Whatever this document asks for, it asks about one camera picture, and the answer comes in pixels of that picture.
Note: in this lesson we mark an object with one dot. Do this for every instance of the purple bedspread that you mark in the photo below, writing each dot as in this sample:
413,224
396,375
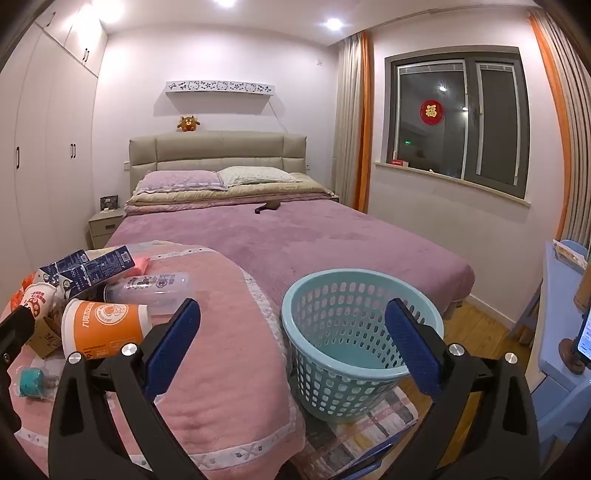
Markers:
332,240

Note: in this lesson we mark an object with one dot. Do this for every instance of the red round window sticker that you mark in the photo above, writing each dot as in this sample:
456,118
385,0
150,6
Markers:
431,111

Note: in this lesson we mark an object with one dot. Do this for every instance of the pink wrapper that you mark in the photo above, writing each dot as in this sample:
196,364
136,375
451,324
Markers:
141,264

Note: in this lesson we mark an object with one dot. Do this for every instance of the bed with beige headboard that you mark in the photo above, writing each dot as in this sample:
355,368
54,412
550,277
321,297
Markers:
217,147

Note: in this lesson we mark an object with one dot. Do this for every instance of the small red white paper cup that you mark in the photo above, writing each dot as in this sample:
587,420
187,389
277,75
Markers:
37,300

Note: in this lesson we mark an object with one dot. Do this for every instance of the orange plush toy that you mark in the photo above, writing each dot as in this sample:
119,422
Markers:
188,123

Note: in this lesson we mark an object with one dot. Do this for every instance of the clear plastic bottle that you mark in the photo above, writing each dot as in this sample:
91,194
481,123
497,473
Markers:
147,284

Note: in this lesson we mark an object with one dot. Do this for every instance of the striped beige and orange curtain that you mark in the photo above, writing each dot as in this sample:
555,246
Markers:
568,115

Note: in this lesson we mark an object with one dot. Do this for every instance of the blue desk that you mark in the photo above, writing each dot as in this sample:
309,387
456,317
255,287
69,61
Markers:
554,314

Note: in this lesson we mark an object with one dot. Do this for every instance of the checkered cloth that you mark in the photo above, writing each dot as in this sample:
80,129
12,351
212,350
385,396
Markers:
369,438

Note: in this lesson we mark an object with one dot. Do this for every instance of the beige folded quilt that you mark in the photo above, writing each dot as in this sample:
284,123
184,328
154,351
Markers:
258,194

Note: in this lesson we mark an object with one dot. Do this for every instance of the large orange paper cup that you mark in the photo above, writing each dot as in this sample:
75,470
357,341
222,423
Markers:
106,332

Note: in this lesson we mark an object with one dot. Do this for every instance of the small teal capped bottle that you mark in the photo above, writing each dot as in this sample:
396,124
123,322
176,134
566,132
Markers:
32,383

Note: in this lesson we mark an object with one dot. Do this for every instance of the dark brown item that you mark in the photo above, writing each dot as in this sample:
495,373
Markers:
270,207

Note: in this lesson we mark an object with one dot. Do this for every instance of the teal plastic basket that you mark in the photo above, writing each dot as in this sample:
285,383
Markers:
323,397

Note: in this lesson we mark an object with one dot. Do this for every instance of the white floral pillow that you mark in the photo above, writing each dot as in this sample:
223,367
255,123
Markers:
258,175

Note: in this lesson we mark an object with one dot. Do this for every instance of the round ceiling light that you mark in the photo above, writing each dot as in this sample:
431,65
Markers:
333,24

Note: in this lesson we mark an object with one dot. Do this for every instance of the brown cardboard box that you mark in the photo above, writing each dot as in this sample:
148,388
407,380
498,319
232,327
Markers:
46,339

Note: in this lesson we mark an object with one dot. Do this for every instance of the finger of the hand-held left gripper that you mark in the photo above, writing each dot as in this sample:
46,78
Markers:
14,334

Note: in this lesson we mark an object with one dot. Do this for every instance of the grey framed window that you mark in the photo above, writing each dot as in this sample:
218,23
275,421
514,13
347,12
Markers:
468,115

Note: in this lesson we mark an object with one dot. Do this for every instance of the phone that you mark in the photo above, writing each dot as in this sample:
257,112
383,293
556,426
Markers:
584,334

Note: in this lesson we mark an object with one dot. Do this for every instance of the beige nightstand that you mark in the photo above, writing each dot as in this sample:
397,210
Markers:
104,228

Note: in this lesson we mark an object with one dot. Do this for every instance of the wooden phone stand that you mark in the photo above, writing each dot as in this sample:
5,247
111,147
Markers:
570,355

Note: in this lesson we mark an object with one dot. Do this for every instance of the white wall shelf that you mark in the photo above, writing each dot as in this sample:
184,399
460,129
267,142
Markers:
219,87

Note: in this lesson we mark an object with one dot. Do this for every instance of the orange plastic bag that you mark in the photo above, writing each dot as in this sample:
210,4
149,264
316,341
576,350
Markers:
18,295

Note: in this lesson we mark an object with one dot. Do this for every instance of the colourful snack packet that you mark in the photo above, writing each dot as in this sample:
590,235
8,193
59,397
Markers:
69,277

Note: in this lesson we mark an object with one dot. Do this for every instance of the purple pillow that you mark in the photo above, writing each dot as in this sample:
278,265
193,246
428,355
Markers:
178,180

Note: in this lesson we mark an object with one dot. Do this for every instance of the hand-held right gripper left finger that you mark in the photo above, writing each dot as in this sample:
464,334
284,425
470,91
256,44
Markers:
173,350

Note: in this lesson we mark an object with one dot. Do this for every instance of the blue milk carton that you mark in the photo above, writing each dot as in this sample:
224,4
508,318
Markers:
108,265

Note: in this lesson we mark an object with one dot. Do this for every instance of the white wardrobe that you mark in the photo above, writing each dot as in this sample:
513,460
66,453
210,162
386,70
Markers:
46,161

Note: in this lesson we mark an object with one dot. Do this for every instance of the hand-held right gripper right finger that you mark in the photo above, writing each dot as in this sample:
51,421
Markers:
413,350

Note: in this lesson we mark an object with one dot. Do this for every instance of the small red box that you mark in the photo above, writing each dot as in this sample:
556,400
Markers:
399,162

